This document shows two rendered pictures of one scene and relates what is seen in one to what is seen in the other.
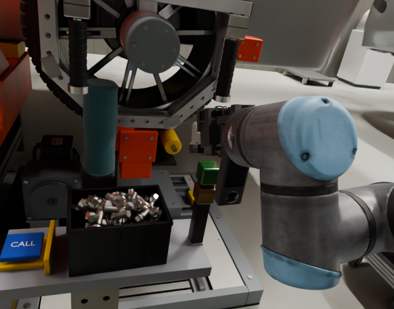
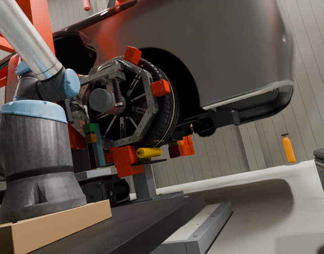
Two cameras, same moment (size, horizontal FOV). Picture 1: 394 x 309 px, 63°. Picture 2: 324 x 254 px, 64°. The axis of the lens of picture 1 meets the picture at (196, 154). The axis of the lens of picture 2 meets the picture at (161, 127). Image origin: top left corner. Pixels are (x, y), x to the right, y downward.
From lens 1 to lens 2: 1.20 m
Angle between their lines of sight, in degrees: 54
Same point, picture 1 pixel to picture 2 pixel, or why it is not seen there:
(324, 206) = (20, 80)
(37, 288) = not seen: hidden behind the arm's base
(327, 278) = (15, 98)
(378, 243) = (39, 85)
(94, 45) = (231, 169)
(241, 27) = (113, 72)
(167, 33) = (100, 91)
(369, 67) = not seen: outside the picture
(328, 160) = (20, 68)
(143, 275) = not seen: hidden behind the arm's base
